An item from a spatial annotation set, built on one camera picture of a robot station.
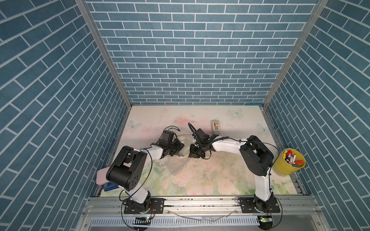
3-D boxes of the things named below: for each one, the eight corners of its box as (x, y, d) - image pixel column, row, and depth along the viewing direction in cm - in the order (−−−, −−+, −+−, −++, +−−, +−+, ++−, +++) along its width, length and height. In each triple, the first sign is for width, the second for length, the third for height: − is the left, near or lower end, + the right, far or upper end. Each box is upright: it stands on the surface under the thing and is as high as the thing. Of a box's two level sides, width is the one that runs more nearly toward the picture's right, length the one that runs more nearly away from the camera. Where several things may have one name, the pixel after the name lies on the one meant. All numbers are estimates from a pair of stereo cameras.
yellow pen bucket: (272, 176, 86) (284, 167, 74) (266, 159, 93) (276, 148, 82) (293, 176, 86) (309, 167, 74) (286, 159, 93) (299, 148, 82)
